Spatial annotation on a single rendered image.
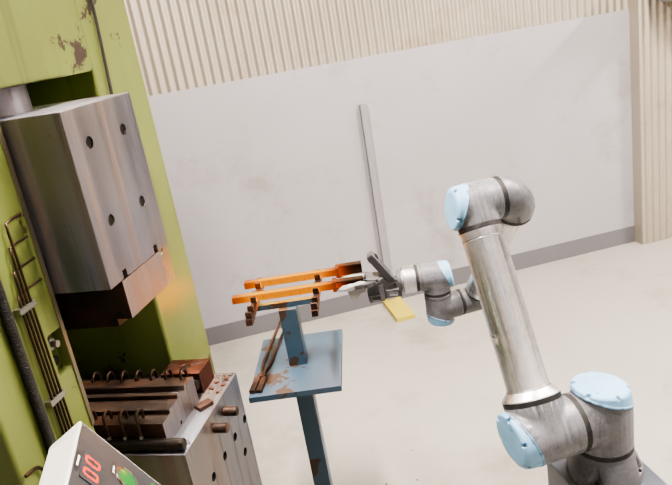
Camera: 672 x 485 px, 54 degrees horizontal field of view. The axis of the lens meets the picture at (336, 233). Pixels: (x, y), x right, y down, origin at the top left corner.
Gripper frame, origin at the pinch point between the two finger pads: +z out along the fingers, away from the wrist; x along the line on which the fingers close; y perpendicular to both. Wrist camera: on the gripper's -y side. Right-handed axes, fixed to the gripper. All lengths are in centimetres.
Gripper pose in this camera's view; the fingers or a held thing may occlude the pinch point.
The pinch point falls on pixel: (340, 283)
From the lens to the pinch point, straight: 221.4
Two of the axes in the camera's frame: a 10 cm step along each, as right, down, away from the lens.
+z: -9.9, 1.5, 0.5
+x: 0.0, -3.1, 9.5
